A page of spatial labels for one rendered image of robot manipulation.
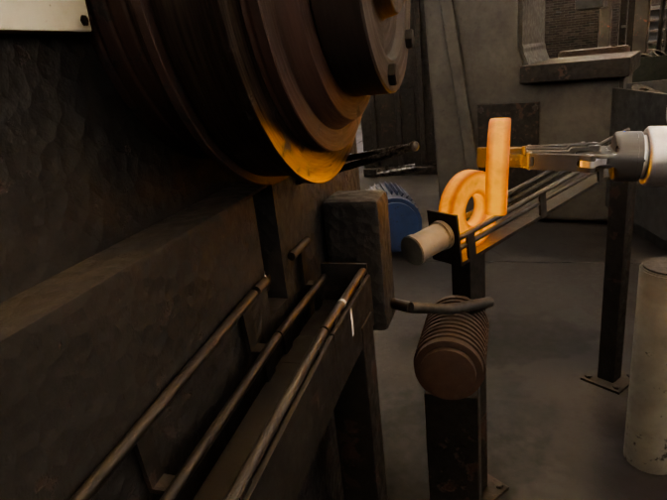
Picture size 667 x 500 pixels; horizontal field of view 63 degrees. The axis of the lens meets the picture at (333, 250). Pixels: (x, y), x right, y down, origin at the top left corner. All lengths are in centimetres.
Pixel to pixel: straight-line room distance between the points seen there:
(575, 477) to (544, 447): 12
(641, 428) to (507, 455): 33
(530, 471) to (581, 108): 216
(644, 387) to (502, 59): 222
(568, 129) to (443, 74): 77
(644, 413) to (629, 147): 78
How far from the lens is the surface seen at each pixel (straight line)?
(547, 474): 155
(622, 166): 91
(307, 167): 60
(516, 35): 329
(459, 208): 109
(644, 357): 145
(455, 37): 336
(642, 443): 157
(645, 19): 1439
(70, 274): 50
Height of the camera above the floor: 102
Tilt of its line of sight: 19 degrees down
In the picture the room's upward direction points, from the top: 6 degrees counter-clockwise
